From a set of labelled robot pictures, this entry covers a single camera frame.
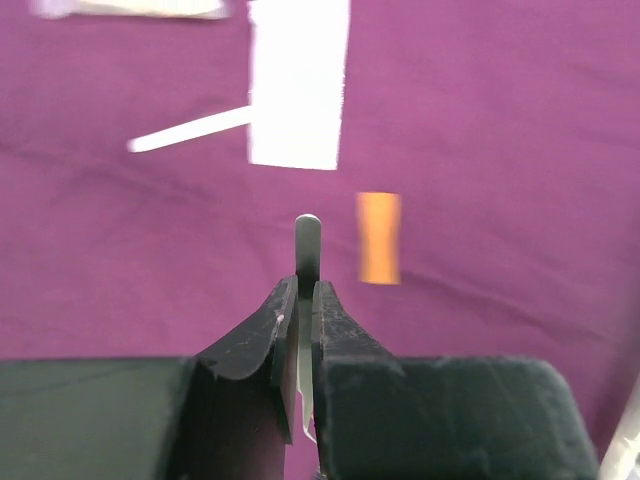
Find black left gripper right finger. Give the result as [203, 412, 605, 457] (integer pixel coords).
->
[311, 281, 599, 479]

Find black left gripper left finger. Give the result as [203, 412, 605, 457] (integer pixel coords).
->
[1, 276, 298, 479]

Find green gauze bag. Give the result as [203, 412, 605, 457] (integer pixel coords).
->
[29, 0, 231, 20]

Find steel scalpel handle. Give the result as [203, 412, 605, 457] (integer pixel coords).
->
[295, 214, 321, 443]

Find stainless steel tray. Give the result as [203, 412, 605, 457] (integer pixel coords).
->
[598, 395, 639, 480]

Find flat steel retractor bar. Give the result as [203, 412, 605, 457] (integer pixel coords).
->
[127, 105, 252, 153]

